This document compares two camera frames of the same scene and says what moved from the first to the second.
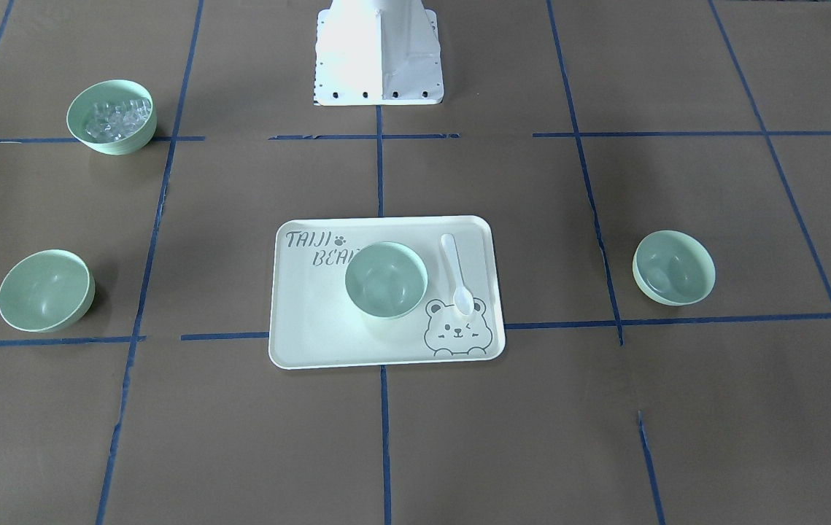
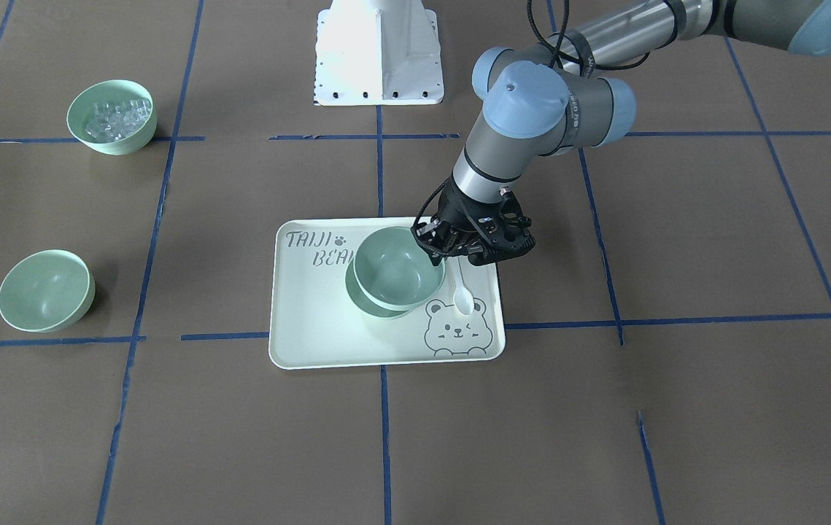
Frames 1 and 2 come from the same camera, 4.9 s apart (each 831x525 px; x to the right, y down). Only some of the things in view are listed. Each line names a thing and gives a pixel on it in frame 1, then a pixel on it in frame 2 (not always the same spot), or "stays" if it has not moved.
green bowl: [673, 267] to [395, 271]
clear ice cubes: [108, 121] stays
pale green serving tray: [314, 324] stays
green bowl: [46, 292] stays
